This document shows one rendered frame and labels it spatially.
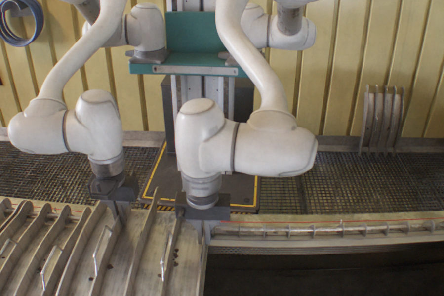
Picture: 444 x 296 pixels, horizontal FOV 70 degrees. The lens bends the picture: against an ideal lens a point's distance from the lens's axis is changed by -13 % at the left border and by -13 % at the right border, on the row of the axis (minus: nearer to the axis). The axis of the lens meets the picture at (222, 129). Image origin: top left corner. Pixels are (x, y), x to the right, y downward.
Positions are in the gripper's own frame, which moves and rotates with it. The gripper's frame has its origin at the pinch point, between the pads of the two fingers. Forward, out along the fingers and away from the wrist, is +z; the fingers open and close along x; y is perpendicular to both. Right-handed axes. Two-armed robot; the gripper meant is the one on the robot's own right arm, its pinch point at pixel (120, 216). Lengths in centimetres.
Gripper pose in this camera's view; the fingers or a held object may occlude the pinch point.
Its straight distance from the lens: 104.7
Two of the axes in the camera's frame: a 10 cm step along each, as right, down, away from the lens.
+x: -10.0, -0.2, 0.4
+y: 0.5, -5.2, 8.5
